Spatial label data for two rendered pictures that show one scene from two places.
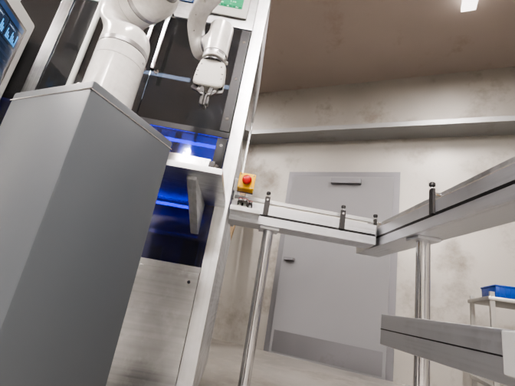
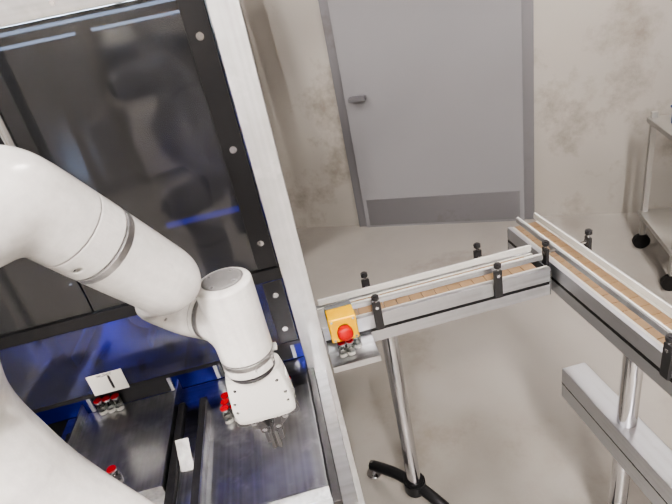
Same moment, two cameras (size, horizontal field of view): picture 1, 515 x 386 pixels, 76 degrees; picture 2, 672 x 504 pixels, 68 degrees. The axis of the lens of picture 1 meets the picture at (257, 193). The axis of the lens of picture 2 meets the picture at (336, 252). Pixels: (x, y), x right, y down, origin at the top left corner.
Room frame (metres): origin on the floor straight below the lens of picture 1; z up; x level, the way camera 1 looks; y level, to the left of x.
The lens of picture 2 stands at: (0.31, 0.10, 1.75)
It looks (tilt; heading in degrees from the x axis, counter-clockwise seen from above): 27 degrees down; 356
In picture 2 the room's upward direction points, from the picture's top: 12 degrees counter-clockwise
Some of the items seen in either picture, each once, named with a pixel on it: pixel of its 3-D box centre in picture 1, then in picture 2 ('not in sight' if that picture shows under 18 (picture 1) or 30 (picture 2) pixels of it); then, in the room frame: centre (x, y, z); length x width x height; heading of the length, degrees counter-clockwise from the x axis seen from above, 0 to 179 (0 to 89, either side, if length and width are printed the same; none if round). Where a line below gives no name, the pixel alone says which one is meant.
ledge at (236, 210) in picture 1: (244, 213); (352, 348); (1.42, 0.04, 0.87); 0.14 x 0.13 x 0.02; 1
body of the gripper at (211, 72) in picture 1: (210, 74); (259, 387); (0.96, 0.23, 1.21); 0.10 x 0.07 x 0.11; 91
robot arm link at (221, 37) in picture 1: (218, 41); (231, 315); (0.96, 0.23, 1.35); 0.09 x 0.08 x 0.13; 55
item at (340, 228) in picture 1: (301, 217); (430, 290); (1.53, -0.23, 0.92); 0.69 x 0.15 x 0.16; 91
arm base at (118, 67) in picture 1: (111, 86); not in sight; (0.71, 0.40, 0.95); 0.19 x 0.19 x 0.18
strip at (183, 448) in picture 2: not in sight; (182, 473); (1.11, 0.47, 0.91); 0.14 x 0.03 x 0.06; 0
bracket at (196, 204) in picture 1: (193, 208); not in sight; (1.18, 0.22, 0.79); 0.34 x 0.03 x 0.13; 1
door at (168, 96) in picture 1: (197, 72); (141, 167); (1.36, 0.39, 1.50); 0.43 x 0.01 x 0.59; 91
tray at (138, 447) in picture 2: not in sight; (119, 445); (1.25, 0.64, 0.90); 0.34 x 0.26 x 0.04; 1
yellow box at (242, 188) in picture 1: (246, 183); (341, 322); (1.38, 0.06, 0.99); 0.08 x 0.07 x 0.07; 1
